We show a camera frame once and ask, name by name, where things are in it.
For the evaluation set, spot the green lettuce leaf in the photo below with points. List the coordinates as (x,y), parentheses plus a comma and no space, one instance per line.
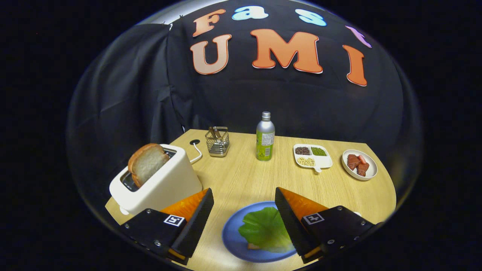
(263,229)

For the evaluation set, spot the small pink sausage slice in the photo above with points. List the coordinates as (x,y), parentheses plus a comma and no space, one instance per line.
(362,159)

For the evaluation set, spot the black backdrop cloth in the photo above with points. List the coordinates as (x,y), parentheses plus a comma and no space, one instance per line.
(301,105)

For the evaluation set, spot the white divided dish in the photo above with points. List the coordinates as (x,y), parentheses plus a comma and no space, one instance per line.
(324,161)

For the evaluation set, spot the blue plate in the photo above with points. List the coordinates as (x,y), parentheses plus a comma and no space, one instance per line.
(231,229)

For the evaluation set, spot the round-topped bread slice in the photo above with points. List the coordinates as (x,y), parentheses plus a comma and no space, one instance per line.
(148,163)

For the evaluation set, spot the white toaster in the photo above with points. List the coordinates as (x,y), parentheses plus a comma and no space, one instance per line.
(169,188)

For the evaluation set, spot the white round plate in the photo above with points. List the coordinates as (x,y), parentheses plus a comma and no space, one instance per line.
(372,169)

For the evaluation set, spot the pile of green beans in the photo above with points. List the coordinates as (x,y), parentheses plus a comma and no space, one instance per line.
(318,151)

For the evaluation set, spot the silver bottle with green label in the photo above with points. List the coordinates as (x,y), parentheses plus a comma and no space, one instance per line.
(265,143)

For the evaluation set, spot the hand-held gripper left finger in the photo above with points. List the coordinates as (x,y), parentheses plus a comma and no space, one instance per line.
(196,226)

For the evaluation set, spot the pile of dark red beans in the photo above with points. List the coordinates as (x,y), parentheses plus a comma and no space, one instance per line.
(302,150)

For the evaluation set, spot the brown meat piece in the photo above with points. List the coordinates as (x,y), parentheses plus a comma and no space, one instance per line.
(362,168)
(353,162)

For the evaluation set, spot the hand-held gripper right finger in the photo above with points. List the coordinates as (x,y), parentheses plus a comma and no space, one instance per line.
(293,226)

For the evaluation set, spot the pile of pale beans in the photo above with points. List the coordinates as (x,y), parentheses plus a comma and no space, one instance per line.
(305,161)

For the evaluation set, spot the square white bread slice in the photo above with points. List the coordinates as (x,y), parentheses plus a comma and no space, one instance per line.
(253,246)

